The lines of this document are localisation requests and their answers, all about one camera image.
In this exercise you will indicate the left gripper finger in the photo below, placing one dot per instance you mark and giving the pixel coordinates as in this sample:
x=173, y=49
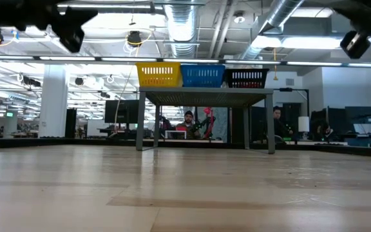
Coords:
x=72, y=29

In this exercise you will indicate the yellow plastic basket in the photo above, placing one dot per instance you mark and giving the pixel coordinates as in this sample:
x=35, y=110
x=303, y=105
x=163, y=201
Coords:
x=159, y=75

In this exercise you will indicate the black plastic basket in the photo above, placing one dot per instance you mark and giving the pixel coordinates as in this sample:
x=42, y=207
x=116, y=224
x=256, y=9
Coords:
x=246, y=79

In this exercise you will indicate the blue plastic basket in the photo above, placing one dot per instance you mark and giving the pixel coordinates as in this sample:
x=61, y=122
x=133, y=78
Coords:
x=201, y=75

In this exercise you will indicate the dark desk monitor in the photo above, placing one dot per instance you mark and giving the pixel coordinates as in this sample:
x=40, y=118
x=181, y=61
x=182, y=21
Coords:
x=121, y=111

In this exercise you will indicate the red desk lamp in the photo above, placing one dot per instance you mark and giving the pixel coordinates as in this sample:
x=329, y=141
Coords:
x=208, y=111

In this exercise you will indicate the white square pillar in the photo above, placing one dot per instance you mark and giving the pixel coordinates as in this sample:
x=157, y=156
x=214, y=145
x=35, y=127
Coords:
x=53, y=103

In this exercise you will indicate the black tall speaker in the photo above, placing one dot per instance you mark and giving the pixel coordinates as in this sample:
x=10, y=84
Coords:
x=71, y=122

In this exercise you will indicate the green lit sign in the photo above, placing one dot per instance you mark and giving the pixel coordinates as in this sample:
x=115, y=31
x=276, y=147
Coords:
x=10, y=114

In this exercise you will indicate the person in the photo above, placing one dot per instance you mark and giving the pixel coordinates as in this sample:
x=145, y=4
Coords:
x=320, y=127
x=188, y=124
x=277, y=124

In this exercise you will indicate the ceiling light strip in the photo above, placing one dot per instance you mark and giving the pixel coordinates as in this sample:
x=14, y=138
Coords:
x=188, y=60

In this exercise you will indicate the white paper roll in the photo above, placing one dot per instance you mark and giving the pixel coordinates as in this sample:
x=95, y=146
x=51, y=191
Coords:
x=303, y=123

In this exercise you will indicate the round ceiling fixture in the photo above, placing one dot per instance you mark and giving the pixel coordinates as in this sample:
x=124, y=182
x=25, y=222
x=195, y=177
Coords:
x=239, y=17

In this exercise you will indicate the white framed box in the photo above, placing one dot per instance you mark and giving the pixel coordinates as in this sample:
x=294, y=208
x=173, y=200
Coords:
x=176, y=131

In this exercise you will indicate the grey perforated metal riser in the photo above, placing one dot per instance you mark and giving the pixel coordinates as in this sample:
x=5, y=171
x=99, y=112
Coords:
x=205, y=96

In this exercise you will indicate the silver slanted ventilation duct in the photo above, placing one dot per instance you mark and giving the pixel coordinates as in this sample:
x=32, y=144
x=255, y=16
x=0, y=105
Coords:
x=282, y=13

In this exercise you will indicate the silver spiral ventilation duct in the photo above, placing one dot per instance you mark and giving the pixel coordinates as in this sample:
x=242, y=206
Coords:
x=180, y=32

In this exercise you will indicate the black aluminium table frame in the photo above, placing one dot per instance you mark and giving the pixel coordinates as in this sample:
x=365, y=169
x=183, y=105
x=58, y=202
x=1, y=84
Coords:
x=76, y=141

